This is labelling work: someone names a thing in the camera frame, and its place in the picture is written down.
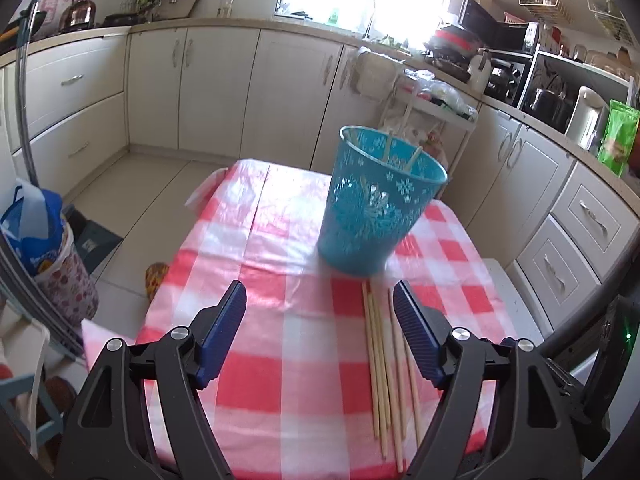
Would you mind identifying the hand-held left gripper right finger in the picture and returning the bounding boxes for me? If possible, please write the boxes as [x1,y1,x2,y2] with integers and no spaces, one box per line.
[392,280,584,480]

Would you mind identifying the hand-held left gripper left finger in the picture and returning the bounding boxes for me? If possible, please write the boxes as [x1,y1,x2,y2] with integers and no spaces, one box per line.
[54,280,248,480]

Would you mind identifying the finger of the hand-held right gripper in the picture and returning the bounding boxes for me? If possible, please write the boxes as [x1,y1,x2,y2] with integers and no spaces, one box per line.
[547,360,613,462]

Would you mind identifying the blue perforated plastic basket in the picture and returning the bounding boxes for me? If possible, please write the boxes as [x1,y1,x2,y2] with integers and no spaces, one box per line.
[316,125,448,277]

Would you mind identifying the red checked plastic tablecloth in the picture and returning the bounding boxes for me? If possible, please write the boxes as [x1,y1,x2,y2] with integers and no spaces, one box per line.
[135,159,511,480]

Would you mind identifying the patterned slipper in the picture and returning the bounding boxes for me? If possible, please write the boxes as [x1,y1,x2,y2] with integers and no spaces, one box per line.
[145,262,170,302]

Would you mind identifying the cream drawer cabinet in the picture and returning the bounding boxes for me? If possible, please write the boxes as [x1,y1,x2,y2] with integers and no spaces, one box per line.
[515,160,632,307]
[2,27,132,202]

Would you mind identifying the floral patterned bin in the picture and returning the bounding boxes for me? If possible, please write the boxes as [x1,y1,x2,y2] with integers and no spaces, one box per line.
[30,225,100,322]

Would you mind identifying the cream door base cabinet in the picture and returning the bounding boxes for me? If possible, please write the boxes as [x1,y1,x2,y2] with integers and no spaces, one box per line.
[126,25,397,172]
[450,102,577,267]

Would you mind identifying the folding ladder shelf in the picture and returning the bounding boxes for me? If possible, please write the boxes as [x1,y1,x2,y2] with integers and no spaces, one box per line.
[0,305,77,463]

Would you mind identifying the blue plastic bag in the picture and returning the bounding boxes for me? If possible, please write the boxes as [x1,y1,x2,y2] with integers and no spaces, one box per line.
[0,185,66,277]

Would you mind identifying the white trolley cart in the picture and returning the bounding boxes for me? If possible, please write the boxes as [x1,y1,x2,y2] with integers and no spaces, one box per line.
[379,67,481,196]

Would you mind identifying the green snack packet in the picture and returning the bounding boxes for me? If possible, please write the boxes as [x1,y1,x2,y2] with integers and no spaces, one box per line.
[597,100,640,179]

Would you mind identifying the white thermos kettle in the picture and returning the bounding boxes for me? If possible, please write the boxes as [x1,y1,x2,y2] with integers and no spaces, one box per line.
[565,86,612,154]

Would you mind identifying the plastic bags with groceries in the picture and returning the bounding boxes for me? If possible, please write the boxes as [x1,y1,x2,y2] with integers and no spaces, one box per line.
[400,69,480,122]

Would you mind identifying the black countertop appliance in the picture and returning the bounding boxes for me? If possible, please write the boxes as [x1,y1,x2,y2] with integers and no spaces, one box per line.
[483,50,532,107]

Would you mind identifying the white jug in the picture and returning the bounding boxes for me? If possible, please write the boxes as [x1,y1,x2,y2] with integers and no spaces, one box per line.
[467,49,494,96]

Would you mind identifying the stack of red pots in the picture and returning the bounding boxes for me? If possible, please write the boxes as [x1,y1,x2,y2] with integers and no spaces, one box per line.
[424,24,477,84]

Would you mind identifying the white shelf rack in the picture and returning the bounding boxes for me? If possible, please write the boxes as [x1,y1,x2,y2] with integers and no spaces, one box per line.
[516,42,637,136]

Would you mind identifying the metal mop pole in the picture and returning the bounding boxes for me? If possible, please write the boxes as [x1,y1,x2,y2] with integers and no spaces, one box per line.
[14,2,42,186]

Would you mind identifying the black microwave oven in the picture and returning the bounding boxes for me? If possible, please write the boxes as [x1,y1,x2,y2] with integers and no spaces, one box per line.
[457,0,541,54]

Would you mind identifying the chrome kitchen faucet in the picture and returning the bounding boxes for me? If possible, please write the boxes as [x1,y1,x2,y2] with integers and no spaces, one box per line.
[361,0,377,39]

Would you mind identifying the beige cutting board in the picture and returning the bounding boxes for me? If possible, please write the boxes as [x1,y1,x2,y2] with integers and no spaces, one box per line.
[166,0,207,20]

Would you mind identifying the copper kettle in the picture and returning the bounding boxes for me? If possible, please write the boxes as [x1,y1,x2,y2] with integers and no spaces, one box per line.
[60,0,97,31]

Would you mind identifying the black wok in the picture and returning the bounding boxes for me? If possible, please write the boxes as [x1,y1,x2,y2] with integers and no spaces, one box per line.
[2,9,48,46]

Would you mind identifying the hanging wire basket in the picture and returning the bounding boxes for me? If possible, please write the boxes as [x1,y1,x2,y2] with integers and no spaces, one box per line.
[587,0,632,44]
[519,0,572,22]

